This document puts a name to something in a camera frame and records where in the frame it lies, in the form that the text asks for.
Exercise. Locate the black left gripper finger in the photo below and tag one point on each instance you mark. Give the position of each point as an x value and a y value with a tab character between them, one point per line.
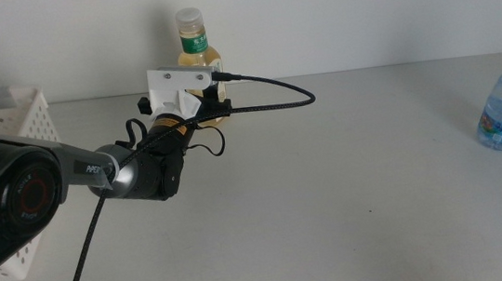
143	106
220	91

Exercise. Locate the yellow liquid bottle green label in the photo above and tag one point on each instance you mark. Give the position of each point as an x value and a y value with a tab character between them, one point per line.
197	55

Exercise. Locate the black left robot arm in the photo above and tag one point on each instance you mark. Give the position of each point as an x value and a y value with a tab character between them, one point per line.
9	198

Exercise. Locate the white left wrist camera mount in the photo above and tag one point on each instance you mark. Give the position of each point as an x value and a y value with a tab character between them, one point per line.
170	85

